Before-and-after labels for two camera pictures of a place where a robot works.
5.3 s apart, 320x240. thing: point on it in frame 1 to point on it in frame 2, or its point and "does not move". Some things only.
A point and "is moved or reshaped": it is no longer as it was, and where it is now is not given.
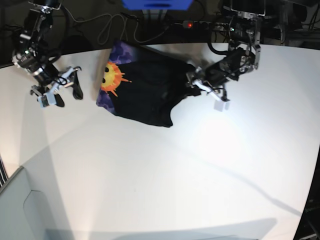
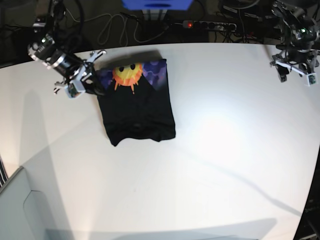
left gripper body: [49, 91] to [85, 71]
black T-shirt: [141, 83] is moved or reshaped
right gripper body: [195, 77] to [304, 63]
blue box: [158, 5] does not move
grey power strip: [189, 24] does not move
